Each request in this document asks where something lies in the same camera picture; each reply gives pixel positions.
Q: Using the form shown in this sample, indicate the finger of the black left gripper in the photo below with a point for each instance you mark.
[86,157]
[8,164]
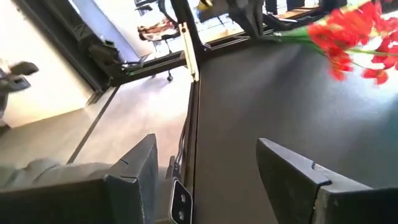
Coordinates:
[257,15]
[241,11]

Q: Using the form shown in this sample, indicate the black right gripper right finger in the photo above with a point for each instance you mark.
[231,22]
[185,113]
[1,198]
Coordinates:
[311,199]

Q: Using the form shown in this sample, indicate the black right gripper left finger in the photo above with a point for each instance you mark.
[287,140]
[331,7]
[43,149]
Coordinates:
[77,202]

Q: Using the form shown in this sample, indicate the dense red carnation bunch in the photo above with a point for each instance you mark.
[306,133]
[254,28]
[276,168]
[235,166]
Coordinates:
[342,28]

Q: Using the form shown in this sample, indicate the grey fabric object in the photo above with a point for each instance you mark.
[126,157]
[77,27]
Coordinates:
[46,172]

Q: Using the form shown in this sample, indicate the rolling office chair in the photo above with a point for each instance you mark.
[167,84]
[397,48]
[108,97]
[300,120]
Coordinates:
[158,31]

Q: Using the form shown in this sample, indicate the grey desk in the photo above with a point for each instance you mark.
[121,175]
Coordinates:
[77,40]

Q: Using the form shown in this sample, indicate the silver table-level camera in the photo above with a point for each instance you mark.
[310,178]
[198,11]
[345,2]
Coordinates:
[181,203]

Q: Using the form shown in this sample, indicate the black aluminium table frame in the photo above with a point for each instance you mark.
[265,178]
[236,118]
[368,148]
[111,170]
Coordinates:
[189,124]

